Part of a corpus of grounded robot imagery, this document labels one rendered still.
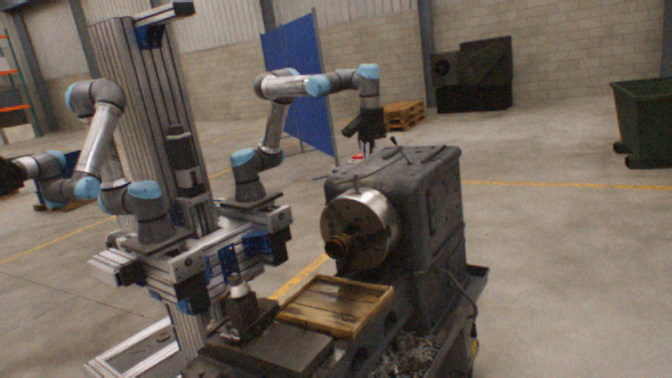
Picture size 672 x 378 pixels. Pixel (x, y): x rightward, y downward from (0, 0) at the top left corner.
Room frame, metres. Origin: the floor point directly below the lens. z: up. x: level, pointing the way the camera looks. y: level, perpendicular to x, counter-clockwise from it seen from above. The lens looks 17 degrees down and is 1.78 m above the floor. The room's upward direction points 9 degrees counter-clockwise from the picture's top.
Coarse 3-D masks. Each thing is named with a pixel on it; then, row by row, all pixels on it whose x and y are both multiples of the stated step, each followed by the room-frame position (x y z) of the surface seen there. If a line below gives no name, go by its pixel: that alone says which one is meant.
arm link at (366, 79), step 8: (368, 64) 1.67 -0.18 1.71; (376, 64) 1.66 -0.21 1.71; (360, 72) 1.65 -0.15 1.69; (368, 72) 1.63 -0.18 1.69; (376, 72) 1.64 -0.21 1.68; (352, 80) 1.68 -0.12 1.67; (360, 80) 1.65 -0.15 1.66; (368, 80) 1.63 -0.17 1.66; (376, 80) 1.64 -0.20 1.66; (360, 88) 1.65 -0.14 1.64; (368, 88) 1.63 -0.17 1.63; (376, 88) 1.64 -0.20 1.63; (360, 96) 1.66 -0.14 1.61; (368, 96) 1.64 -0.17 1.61; (376, 96) 1.64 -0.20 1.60
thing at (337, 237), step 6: (336, 234) 1.59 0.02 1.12; (342, 234) 1.58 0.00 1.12; (330, 240) 1.56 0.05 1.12; (336, 240) 1.55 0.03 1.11; (342, 240) 1.55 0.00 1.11; (348, 240) 1.57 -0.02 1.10; (324, 246) 1.57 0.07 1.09; (330, 246) 1.59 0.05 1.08; (336, 246) 1.61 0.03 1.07; (342, 246) 1.54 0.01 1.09; (348, 246) 1.56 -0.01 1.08; (330, 252) 1.58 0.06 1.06; (336, 252) 1.59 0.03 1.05; (342, 252) 1.53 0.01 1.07; (348, 252) 1.57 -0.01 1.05; (336, 258) 1.54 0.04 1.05
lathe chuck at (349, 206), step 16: (352, 192) 1.71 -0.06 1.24; (352, 208) 1.65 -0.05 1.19; (368, 208) 1.61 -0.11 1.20; (384, 208) 1.64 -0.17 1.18; (320, 224) 1.75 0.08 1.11; (352, 224) 1.76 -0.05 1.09; (368, 224) 1.62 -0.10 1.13; (384, 224) 1.58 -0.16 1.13; (384, 240) 1.58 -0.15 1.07; (352, 256) 1.67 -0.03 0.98; (368, 256) 1.63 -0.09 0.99; (384, 256) 1.59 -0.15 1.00
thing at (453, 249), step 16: (464, 224) 2.09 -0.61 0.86; (448, 240) 1.93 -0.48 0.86; (464, 240) 2.08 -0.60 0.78; (432, 256) 1.80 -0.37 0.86; (448, 256) 1.92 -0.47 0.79; (464, 256) 2.08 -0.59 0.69; (368, 272) 1.81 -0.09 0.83; (384, 272) 1.77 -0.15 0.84; (416, 272) 1.68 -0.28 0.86; (432, 272) 1.76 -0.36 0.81; (464, 272) 2.08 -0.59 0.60; (416, 288) 1.68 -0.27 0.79; (432, 288) 1.75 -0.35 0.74; (448, 288) 1.90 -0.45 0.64; (416, 304) 1.69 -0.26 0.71; (432, 304) 1.72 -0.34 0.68; (448, 304) 1.87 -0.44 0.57; (416, 320) 1.69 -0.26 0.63; (432, 320) 1.72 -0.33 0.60; (432, 336) 1.68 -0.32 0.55; (448, 368) 1.87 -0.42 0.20
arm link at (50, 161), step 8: (40, 152) 1.56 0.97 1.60; (48, 152) 1.57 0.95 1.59; (56, 152) 1.59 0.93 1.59; (40, 160) 1.52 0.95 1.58; (48, 160) 1.54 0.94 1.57; (56, 160) 1.57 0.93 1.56; (64, 160) 1.59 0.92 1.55; (40, 168) 1.51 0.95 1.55; (48, 168) 1.53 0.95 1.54; (56, 168) 1.56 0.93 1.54; (40, 176) 1.52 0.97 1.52; (48, 176) 1.53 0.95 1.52
